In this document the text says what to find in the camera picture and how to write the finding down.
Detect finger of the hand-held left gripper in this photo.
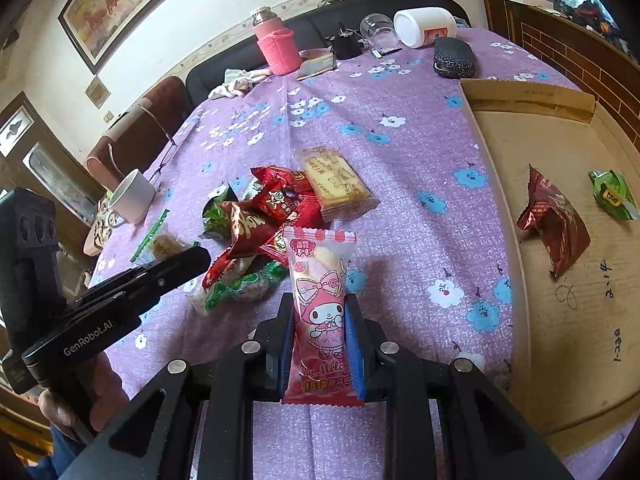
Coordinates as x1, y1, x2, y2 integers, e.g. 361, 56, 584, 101
97, 246, 212, 293
65, 265, 210, 333

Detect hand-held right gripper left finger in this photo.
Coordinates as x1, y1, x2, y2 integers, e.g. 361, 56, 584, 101
75, 292, 298, 480

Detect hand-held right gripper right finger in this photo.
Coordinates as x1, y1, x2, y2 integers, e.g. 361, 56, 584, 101
345, 292, 576, 480

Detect pink cartoon snack packet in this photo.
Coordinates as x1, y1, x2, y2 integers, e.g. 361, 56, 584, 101
281, 226, 367, 407

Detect dark green snack packet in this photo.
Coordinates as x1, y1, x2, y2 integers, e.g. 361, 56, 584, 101
201, 182, 261, 238

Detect clear biscuit packet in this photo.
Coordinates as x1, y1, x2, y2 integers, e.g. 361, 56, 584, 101
296, 146, 379, 222

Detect shallow cardboard box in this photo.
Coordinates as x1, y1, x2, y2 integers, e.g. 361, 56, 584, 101
459, 78, 640, 456

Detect person's left hand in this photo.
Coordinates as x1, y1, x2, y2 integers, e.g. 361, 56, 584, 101
37, 352, 132, 443

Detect clear zip bag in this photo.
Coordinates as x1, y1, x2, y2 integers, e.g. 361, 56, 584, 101
131, 208, 201, 268

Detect white mug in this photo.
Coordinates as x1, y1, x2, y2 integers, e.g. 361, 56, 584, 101
106, 169, 157, 228

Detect blue denim clothing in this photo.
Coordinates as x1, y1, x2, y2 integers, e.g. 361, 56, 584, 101
47, 425, 108, 480

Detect brown chair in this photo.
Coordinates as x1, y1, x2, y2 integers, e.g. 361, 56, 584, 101
85, 76, 193, 181

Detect wooden glass-door cabinet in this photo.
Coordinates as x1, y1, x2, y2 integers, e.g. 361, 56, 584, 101
0, 91, 108, 256

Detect crumpled white cloth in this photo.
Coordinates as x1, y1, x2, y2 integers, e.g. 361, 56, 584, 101
207, 68, 273, 101

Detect black sofa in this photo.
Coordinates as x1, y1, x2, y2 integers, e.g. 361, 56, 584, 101
185, 0, 473, 111

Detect purple floral tablecloth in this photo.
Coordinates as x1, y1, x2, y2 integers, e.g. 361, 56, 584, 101
92, 25, 601, 480

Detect pink sleeved bottle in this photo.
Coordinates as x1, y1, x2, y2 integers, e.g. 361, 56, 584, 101
250, 6, 303, 77

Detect framed horse painting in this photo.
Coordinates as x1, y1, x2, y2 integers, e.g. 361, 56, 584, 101
57, 0, 216, 75

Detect small black box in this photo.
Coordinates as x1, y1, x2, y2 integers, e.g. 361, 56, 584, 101
325, 22, 368, 60

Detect clear glass cup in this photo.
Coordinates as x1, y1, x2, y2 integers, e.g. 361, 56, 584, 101
360, 12, 398, 51

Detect black glasses case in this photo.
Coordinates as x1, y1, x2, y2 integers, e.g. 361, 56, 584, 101
432, 36, 477, 80

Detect white plastic jar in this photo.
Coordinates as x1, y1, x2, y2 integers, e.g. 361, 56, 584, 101
393, 7, 458, 49

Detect wooden brick-pattern counter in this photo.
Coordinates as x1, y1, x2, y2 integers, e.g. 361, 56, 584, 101
472, 0, 640, 126

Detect small wall plaque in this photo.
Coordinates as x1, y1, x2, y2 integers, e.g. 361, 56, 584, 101
84, 75, 112, 109

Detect pile of tools and cables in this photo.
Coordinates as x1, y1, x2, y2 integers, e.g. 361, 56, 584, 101
552, 0, 631, 56

